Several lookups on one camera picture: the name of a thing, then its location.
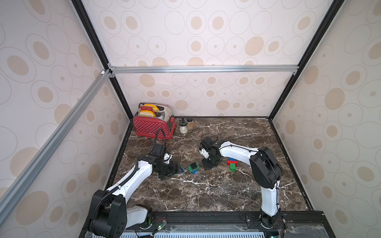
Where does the red long lego brick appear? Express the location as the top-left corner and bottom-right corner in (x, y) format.
(227, 160), (238, 166)

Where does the green small lego brick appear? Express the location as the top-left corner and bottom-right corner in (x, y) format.
(230, 164), (236, 172)

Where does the green long lego brick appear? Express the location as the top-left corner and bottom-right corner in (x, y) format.
(190, 162), (199, 170)

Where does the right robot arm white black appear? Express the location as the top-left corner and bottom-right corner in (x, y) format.
(199, 136), (283, 229)

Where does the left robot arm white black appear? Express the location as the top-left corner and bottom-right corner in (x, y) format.
(84, 143), (184, 238)

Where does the brown pepper shaker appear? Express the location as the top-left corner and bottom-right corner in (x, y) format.
(187, 117), (194, 131)

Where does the white salt shaker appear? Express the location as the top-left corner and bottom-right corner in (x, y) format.
(179, 118), (188, 134)

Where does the red toy toaster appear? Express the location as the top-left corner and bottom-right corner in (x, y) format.
(133, 103), (176, 139)

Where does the yellow toy toast slice front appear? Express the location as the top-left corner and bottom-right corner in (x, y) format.
(139, 110), (156, 118)

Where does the yellow toy toast slice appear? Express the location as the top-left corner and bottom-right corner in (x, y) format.
(139, 110), (156, 118)
(139, 104), (159, 112)

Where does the yellow toy toast slice back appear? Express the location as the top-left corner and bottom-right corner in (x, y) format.
(139, 104), (159, 112)

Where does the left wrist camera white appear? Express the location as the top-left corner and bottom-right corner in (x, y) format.
(163, 152), (172, 164)

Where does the black left camera cable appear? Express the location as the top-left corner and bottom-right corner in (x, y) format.
(152, 128), (167, 149)

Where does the aluminium horizontal frame bar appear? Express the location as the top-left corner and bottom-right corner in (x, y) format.
(111, 65), (299, 74)

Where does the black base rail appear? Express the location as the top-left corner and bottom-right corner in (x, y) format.
(109, 211), (335, 238)

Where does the aluminium left frame bar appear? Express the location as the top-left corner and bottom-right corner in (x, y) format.
(1, 69), (111, 226)

